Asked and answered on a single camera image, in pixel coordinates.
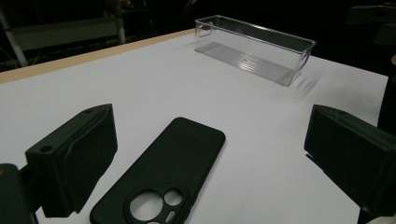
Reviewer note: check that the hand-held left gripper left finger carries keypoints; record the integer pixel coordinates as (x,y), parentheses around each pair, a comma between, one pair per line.
(74,155)

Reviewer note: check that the white-legged desk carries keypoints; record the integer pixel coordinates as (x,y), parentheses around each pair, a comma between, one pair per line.
(62,31)

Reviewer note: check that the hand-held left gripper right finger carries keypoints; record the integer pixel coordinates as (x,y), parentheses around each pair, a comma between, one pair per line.
(351,155)

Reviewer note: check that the black phone case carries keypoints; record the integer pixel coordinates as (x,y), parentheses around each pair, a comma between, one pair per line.
(174,155)

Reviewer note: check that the black folding chair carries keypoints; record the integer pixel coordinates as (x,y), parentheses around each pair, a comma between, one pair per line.
(370,15)

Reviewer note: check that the white table cover sheet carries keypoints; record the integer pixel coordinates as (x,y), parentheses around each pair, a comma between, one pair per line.
(186,93)

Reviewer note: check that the clear plastic box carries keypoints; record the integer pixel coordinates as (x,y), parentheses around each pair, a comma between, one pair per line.
(255,46)

